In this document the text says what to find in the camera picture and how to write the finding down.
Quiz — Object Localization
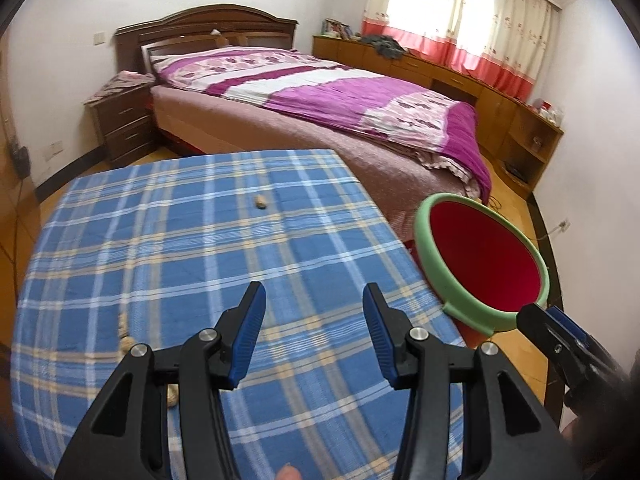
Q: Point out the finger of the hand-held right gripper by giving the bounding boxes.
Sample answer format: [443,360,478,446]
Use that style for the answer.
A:
[547,306,618,366]
[516,302,588,391]

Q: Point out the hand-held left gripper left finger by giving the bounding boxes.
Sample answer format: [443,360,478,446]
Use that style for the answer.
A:
[54,281,267,480]

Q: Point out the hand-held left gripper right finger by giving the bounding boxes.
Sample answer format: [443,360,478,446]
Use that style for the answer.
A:
[362,282,571,480]

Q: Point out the red bin with green rim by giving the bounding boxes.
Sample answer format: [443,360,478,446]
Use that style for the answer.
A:
[412,192,551,336]

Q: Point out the blue plaid tablecloth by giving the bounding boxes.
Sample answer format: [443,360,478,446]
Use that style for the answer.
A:
[10,149,468,480]

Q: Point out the wooden bed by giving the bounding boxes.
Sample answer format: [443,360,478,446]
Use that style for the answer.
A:
[114,4,493,231]

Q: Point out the wooden nightstand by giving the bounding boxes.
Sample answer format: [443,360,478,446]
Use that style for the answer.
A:
[84,82,161,166]

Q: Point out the purple floral quilt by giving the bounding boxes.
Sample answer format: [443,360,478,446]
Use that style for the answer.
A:
[150,46,493,201]

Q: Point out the long wooden window cabinet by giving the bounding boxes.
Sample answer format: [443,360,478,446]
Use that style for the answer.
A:
[312,35,565,201]

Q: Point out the floral pillow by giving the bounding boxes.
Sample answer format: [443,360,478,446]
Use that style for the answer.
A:
[150,46,346,92]

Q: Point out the pink floral cloth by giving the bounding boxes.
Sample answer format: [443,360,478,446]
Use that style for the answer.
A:
[84,71,157,106]

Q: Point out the black hanging device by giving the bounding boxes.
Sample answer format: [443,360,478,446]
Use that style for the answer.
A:
[12,144,32,179]

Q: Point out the dark grey clothes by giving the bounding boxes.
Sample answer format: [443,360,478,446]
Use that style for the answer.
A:
[357,35,407,59]

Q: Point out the white and red curtain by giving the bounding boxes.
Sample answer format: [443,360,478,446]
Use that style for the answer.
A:
[361,0,556,103]

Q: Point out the white floor cable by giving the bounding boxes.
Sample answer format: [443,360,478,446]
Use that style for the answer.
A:
[487,195,566,242]

